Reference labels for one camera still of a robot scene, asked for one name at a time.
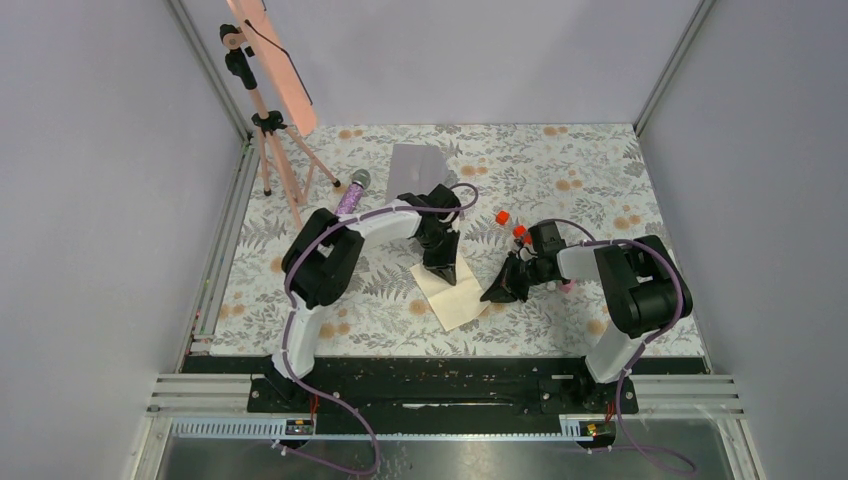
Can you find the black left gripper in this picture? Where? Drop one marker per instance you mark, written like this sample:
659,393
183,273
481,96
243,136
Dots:
444,265

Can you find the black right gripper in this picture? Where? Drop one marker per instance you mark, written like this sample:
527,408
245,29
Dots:
499,294

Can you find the beige letter paper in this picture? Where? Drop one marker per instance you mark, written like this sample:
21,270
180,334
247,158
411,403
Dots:
453,305

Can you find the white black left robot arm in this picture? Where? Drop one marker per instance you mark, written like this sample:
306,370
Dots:
319,264

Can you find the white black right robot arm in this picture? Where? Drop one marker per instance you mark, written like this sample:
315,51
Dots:
643,290

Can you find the grey envelope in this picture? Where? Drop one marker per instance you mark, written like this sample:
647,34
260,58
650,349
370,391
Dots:
415,169

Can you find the floral patterned table mat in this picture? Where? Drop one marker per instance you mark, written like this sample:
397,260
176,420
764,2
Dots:
591,177

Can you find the red rectangular block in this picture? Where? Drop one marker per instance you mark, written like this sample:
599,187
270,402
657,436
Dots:
521,235

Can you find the pink eraser block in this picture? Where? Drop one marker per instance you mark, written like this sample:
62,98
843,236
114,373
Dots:
568,286

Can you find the small red cube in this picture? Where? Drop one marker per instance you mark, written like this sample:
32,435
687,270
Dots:
502,217

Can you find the purple glitter microphone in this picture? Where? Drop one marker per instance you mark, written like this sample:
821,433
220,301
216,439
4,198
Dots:
360,181

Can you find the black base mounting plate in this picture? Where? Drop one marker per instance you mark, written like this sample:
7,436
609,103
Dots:
417,396

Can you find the pink tripod stand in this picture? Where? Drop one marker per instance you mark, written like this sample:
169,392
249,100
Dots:
268,124

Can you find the pink board on tripod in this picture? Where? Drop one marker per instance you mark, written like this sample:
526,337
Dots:
257,26

